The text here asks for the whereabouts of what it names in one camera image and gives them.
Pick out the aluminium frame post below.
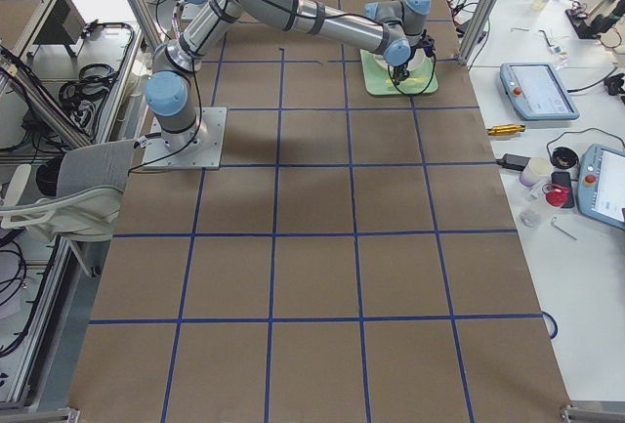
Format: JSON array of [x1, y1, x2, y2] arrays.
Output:
[[457, 0, 497, 64]]

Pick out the teach pendant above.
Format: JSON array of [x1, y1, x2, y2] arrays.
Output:
[[499, 63, 580, 121], [577, 144, 624, 230]]

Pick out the mint green tray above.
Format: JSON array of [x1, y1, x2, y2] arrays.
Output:
[[359, 50, 438, 97]]

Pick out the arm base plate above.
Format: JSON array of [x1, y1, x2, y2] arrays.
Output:
[[142, 106, 228, 170], [172, 0, 238, 25]]

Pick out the black smartphone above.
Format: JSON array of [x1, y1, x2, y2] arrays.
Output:
[[551, 171, 575, 209]]

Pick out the white paper cup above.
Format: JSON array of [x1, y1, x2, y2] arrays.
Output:
[[519, 157, 553, 188]]

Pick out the far teach pendant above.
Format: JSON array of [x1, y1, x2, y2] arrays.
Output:
[[499, 63, 580, 121]]

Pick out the near teach pendant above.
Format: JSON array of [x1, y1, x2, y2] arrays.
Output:
[[577, 144, 624, 230]]

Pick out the grey office chair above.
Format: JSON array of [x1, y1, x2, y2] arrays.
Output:
[[1, 139, 136, 276]]

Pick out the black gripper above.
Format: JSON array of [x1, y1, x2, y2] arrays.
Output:
[[392, 62, 410, 86]]

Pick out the gold metal cylinder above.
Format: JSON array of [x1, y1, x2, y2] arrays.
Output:
[[486, 124, 526, 137]]

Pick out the white round plate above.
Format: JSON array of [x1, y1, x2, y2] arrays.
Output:
[[373, 49, 427, 72]]

